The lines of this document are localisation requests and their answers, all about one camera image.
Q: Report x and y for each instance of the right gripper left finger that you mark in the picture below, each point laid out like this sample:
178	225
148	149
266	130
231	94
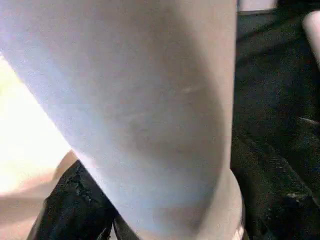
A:
75	210

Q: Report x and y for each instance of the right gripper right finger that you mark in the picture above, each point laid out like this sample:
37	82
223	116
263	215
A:
280	200

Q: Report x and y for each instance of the white plastic table top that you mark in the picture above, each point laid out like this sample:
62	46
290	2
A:
25	150

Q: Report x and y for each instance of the white plastic table leg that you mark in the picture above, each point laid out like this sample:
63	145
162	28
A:
140	110
314	35

